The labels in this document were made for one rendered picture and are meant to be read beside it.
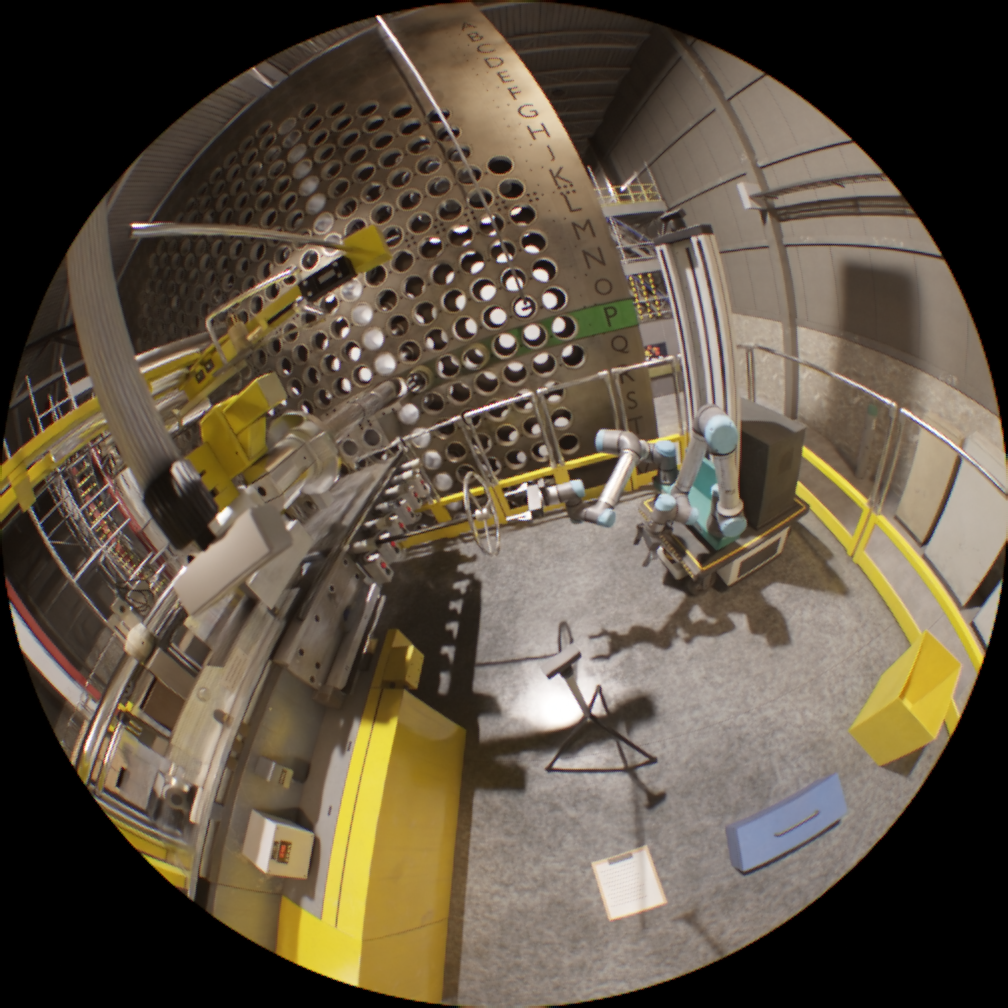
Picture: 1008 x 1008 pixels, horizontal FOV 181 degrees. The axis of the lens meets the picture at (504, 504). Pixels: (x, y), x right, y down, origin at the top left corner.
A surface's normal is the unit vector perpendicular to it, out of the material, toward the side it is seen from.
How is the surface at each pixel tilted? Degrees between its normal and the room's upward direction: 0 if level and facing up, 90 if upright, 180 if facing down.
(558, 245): 90
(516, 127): 90
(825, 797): 0
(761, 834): 0
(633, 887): 0
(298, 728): 90
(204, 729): 90
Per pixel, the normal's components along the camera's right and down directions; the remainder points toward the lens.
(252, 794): 0.94, -0.26
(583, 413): -0.04, 0.57
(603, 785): -0.34, -0.78
